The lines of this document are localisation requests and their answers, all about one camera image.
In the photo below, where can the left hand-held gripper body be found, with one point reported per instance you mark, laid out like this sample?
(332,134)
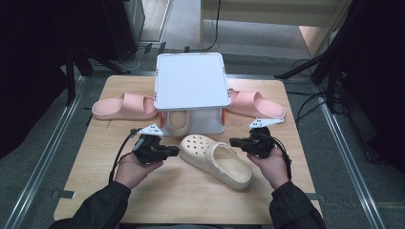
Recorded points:
(148,152)

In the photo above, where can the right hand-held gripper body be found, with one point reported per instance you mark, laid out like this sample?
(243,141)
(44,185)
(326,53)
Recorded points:
(262,143)

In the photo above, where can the cream clog shoe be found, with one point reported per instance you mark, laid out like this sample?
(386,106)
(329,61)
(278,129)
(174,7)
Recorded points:
(177,122)
(203,152)

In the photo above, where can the white shoe rack orange joints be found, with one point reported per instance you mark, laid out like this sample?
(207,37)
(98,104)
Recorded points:
(191,79)

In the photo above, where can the person's left hand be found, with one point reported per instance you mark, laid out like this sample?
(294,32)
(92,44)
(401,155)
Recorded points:
(130,171)

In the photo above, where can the person's right hand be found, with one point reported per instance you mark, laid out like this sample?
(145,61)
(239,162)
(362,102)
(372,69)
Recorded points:
(275,168)

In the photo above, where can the pink slide slipper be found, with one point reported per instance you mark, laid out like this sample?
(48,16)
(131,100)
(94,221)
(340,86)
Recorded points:
(258,105)
(111,108)

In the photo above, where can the black metal stand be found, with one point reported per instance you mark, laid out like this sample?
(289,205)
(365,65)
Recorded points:
(332,89)
(70,82)

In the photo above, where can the light wooden cabinet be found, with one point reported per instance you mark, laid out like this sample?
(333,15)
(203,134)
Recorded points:
(254,16)

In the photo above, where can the grey metal cabinet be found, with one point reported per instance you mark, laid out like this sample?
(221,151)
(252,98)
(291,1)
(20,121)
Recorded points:
(135,19)

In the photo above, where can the dark curtain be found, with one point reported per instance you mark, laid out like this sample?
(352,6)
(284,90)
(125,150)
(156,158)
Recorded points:
(31,63)
(382,79)

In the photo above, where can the metal floor rail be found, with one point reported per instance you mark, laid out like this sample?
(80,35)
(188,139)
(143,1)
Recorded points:
(49,149)
(348,159)

